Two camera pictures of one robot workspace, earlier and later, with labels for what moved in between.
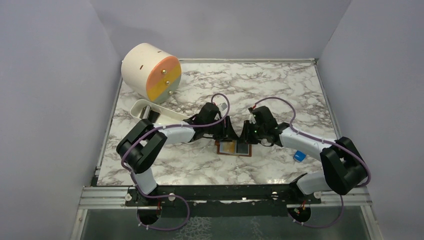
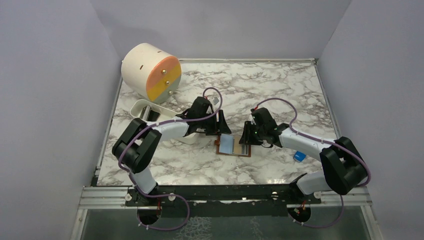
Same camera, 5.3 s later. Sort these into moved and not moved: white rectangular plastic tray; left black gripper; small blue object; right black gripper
Moved: left black gripper
Not moved: right black gripper; small blue object; white rectangular plastic tray
